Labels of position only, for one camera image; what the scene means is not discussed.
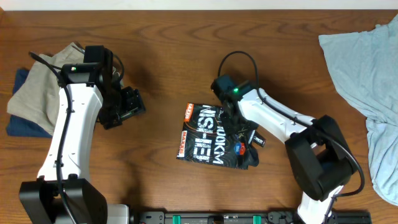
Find black orange-patterned sports shirt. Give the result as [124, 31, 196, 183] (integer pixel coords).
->
[177, 103, 266, 170]

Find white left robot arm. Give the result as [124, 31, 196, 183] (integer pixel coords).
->
[19, 62, 145, 223]

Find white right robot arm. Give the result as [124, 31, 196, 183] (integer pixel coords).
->
[211, 77, 363, 223]

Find folded khaki trousers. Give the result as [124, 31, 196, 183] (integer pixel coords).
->
[6, 42, 86, 136]

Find folded navy blue garment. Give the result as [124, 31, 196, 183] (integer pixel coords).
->
[6, 69, 52, 138]

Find light grey t-shirt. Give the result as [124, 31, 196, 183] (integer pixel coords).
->
[318, 18, 397, 205]

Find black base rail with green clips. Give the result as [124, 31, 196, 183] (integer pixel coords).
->
[131, 210, 372, 224]

